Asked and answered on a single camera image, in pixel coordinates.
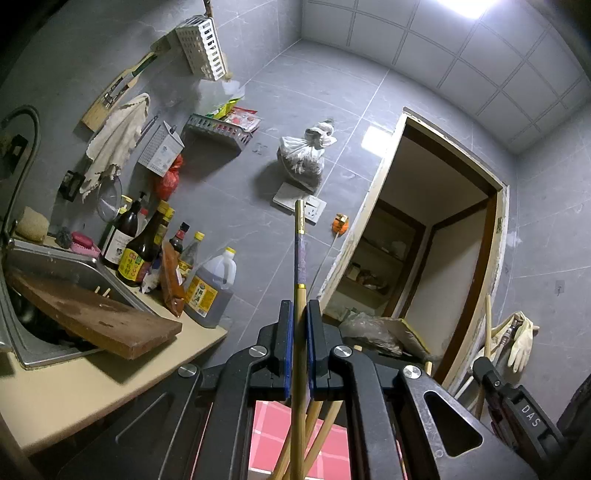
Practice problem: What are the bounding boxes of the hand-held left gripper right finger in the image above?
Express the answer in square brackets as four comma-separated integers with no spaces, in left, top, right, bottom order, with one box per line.
[307,299,543,480]

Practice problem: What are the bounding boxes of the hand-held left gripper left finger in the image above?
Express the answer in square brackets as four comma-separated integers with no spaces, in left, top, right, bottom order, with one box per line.
[58,299,294,480]

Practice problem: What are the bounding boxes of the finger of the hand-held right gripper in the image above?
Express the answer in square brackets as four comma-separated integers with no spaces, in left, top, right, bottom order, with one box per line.
[472,356,507,396]

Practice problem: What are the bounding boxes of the bunch of wooden chopsticks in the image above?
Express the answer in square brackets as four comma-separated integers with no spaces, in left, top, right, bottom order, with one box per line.
[270,399,345,480]

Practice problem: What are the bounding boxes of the purple banded wooden chopstick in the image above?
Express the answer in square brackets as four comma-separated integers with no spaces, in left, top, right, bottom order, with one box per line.
[285,199,309,480]

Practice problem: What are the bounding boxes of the cream rubber glove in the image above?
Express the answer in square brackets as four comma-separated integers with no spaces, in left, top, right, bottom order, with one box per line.
[507,311,540,374]
[489,316,520,342]

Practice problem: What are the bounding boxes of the crumpled clear plastic sheet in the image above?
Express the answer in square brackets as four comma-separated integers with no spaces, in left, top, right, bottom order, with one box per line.
[338,311,408,357]

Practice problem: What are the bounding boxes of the yellow edged cushion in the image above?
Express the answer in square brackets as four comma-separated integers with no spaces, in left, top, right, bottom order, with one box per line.
[392,316,445,366]

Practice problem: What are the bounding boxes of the pink checked cloth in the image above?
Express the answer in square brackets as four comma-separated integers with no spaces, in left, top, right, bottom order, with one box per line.
[249,401,352,480]

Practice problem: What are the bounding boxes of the wooden storage shelf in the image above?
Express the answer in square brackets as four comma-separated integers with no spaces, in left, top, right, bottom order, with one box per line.
[332,208,426,320]

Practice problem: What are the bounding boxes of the large cooking oil jug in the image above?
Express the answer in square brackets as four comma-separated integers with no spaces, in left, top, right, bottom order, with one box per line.
[184,246,238,330]

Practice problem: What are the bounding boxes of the yellow capped clear bottle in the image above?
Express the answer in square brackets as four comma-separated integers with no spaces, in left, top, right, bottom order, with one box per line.
[178,231,206,280]

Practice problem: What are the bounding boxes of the orange seasoning packet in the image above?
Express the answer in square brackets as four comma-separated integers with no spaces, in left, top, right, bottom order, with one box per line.
[160,242,187,318]

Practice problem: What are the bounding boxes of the soy sauce bottle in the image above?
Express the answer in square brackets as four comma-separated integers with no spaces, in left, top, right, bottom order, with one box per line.
[115,200,170,288]

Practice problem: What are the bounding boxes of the filled clear plastic bag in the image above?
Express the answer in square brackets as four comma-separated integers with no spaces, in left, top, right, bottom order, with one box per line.
[278,136,326,190]

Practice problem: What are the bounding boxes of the wooden cutting board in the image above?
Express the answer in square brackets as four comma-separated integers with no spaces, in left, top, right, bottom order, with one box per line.
[6,271,184,361]

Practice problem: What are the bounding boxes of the dark wine bottle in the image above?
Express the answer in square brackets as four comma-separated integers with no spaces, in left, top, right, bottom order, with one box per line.
[100,196,142,271]

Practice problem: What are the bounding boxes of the red plastic bag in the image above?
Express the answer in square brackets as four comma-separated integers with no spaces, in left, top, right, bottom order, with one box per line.
[154,154,185,201]

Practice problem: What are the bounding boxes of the beige kitchen counter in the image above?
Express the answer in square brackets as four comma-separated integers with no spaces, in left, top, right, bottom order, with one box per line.
[0,286,230,467]

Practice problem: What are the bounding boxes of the crumpled white plastic bag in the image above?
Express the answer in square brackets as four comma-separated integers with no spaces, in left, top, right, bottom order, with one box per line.
[304,120,339,149]

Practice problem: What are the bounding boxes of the pink soap dish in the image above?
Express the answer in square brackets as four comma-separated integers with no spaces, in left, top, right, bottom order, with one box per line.
[68,230,102,259]

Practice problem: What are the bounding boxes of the red snack packet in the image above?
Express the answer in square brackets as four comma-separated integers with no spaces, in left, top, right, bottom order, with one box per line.
[223,106,263,136]

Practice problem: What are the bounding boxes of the white perforated utensil holder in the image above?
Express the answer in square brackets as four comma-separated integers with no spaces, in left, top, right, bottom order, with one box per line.
[137,120,186,177]

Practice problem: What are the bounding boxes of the yellow snack packet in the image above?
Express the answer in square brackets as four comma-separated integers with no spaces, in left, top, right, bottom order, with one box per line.
[209,93,246,121]

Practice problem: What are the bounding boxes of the steel sink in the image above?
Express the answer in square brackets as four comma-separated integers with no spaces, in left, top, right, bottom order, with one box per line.
[0,240,155,371]

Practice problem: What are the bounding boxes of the white hanging rag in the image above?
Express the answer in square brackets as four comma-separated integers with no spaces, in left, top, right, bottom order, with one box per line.
[78,93,151,205]

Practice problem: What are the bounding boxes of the beige loofah sponge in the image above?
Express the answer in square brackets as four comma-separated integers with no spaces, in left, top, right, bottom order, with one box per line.
[15,206,50,241]

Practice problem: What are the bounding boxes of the wooden knife rack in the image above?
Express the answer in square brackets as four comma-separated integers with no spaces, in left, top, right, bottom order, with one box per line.
[81,52,158,133]

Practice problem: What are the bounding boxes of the curved metal faucet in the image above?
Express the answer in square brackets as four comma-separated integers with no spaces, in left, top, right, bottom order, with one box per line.
[0,105,42,252]

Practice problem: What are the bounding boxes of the ceiling light panel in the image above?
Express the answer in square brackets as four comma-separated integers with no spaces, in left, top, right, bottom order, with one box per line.
[438,0,505,21]

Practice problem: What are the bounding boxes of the white flexible hose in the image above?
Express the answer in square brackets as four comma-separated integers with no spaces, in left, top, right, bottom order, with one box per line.
[496,323,517,358]

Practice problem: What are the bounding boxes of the thin white cable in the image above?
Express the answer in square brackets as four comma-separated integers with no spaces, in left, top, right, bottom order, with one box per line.
[308,232,339,298]

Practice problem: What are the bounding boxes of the white wall socket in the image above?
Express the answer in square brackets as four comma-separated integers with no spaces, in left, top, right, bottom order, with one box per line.
[291,195,327,226]

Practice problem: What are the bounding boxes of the white wall switch plate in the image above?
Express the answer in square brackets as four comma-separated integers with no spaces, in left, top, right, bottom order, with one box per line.
[271,182,299,212]

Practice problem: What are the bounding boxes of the wooden door frame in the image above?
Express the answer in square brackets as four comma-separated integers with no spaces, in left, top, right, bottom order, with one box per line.
[318,107,509,398]

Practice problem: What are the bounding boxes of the grey wall shelf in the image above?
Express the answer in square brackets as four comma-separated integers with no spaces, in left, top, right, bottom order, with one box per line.
[184,113,256,151]

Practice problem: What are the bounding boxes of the wire mesh strainer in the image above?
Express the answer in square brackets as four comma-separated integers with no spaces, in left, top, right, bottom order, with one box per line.
[96,174,125,222]

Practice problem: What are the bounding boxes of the white wall basket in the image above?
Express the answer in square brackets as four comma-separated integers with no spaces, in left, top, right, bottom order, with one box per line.
[167,15,230,83]

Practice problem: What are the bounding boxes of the black wall socket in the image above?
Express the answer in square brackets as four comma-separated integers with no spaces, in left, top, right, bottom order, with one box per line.
[0,133,29,182]

